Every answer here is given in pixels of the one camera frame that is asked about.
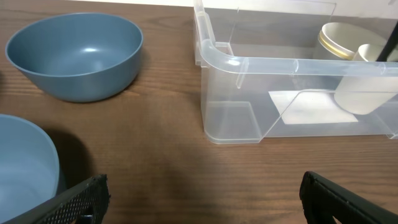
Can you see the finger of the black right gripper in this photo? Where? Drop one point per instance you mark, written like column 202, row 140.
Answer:
column 389, row 46

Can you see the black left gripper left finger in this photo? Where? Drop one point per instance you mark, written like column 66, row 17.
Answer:
column 86, row 202

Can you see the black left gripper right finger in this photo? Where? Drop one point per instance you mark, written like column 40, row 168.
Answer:
column 324, row 201

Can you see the white small bowl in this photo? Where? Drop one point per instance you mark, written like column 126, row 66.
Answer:
column 345, row 37

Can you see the cream plastic cup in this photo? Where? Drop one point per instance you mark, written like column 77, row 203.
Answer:
column 364, row 95

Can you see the yellow small bowl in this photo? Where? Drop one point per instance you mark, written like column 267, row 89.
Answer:
column 333, row 50

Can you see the dark blue bowl near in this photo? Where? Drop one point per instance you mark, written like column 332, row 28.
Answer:
column 30, row 168

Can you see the dark blue bowl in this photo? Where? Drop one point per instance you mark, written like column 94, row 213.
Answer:
column 30, row 168
column 80, row 57

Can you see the white label in bin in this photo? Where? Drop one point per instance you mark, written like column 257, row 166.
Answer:
column 309, row 107

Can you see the clear plastic storage bin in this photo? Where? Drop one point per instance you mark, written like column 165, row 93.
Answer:
column 246, row 49

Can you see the dark blue bowl far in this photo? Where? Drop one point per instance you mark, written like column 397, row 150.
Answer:
column 80, row 57

